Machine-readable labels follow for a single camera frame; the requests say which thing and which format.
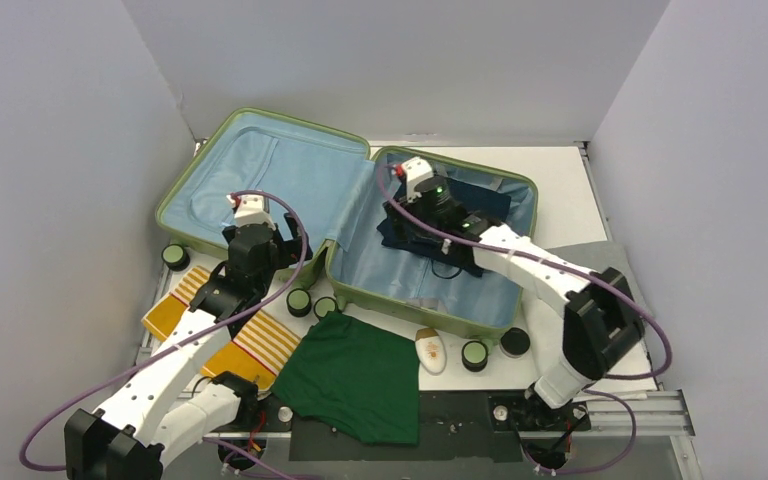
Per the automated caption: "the yellow striped folded towel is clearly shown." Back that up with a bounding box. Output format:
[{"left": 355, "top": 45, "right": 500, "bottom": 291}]
[{"left": 141, "top": 265, "right": 301, "bottom": 396}]

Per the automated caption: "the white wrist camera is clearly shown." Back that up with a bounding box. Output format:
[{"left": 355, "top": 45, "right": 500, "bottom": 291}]
[
  {"left": 227, "top": 193, "right": 275, "bottom": 230},
  {"left": 394, "top": 156, "right": 435, "bottom": 204}
]

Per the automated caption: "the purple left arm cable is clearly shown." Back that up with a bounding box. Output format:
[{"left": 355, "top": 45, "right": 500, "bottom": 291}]
[{"left": 18, "top": 190, "right": 322, "bottom": 480}]

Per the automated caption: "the middle right suitcase wheel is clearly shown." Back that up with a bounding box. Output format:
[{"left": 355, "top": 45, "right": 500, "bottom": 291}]
[{"left": 312, "top": 296, "right": 340, "bottom": 321}]

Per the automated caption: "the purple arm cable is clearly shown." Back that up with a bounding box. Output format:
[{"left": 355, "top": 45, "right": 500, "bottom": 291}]
[
  {"left": 375, "top": 162, "right": 673, "bottom": 477},
  {"left": 18, "top": 190, "right": 322, "bottom": 480}
]

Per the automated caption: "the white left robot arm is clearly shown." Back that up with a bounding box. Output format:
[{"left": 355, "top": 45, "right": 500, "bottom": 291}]
[{"left": 64, "top": 213, "right": 312, "bottom": 479}]

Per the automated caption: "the aluminium frame rail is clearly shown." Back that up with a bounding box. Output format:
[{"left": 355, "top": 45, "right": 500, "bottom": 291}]
[{"left": 586, "top": 390, "right": 696, "bottom": 437}]

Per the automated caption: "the front black suitcase wheel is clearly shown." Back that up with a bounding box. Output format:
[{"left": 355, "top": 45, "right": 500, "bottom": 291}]
[{"left": 499, "top": 327, "right": 531, "bottom": 358}]

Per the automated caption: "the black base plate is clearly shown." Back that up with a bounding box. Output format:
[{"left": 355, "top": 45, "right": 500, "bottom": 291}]
[{"left": 218, "top": 390, "right": 591, "bottom": 463}]

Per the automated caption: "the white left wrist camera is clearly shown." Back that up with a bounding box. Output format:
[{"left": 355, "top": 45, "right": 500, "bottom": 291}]
[{"left": 227, "top": 193, "right": 275, "bottom": 230}]

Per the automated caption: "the green suitcase with blue lining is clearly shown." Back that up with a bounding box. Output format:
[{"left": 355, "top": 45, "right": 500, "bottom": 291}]
[{"left": 156, "top": 108, "right": 522, "bottom": 339}]

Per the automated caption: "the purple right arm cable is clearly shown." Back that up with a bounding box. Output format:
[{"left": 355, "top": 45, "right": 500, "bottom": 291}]
[{"left": 375, "top": 162, "right": 673, "bottom": 477}]

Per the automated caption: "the navy blue shirt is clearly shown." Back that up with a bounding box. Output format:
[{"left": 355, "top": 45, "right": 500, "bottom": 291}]
[{"left": 388, "top": 175, "right": 511, "bottom": 278}]

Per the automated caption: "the front green suitcase wheel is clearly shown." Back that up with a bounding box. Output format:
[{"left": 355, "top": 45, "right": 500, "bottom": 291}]
[{"left": 461, "top": 340, "right": 489, "bottom": 372}]

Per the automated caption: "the grey folded cloth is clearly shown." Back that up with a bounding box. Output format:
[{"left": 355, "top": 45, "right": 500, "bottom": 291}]
[{"left": 549, "top": 241, "right": 645, "bottom": 305}]

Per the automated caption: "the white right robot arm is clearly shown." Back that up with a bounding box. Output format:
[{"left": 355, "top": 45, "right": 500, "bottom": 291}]
[{"left": 384, "top": 177, "right": 645, "bottom": 428}]

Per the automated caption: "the green shirt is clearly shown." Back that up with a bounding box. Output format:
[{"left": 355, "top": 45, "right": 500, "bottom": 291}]
[{"left": 271, "top": 312, "right": 420, "bottom": 446}]

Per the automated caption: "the far left suitcase wheel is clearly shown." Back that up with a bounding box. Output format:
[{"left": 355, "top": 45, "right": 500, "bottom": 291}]
[{"left": 161, "top": 243, "right": 190, "bottom": 272}]

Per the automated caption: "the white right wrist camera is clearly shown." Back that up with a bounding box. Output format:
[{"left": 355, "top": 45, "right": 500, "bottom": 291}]
[{"left": 394, "top": 156, "right": 435, "bottom": 204}]

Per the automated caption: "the middle left suitcase wheel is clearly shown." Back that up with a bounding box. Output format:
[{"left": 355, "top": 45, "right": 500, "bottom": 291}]
[{"left": 285, "top": 288, "right": 312, "bottom": 318}]

